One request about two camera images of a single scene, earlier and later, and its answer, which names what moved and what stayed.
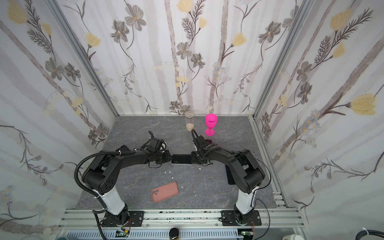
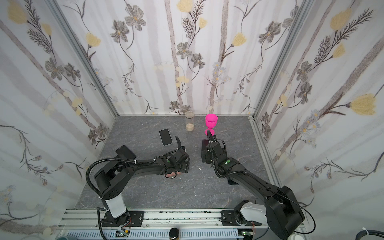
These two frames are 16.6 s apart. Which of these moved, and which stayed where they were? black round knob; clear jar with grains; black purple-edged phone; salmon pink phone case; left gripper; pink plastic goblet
Moved: left gripper; salmon pink phone case; black purple-edged phone
Stayed: black round knob; pink plastic goblet; clear jar with grains
